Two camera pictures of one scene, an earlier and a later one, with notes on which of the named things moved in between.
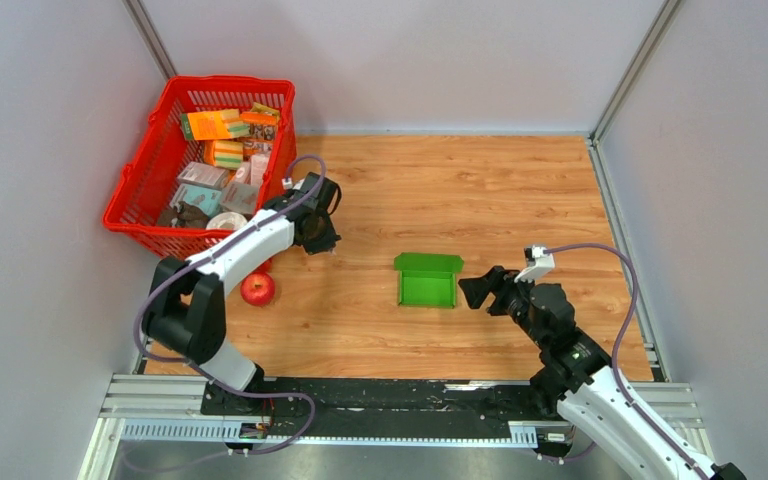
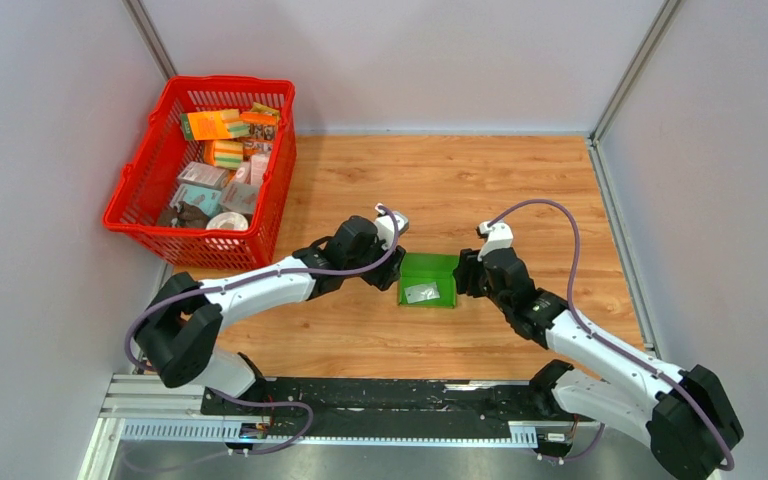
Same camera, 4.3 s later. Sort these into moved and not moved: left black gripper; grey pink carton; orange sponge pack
Moved: left black gripper
Not moved: orange sponge pack; grey pink carton
